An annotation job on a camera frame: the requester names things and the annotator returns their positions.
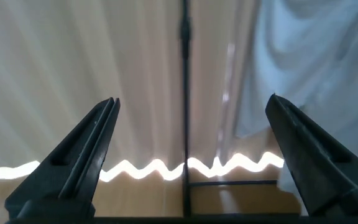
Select black clothes rack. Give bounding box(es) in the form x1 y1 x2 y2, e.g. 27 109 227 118
178 0 278 218

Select pale grey sweatpants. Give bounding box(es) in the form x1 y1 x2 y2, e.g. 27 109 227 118
233 0 358 215

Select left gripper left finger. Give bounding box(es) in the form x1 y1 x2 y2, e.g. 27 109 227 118
4 96 121 220

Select beige curtain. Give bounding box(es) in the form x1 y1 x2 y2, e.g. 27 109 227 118
0 0 287 184

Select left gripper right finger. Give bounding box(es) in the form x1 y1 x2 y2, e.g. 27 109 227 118
265 93 358 217

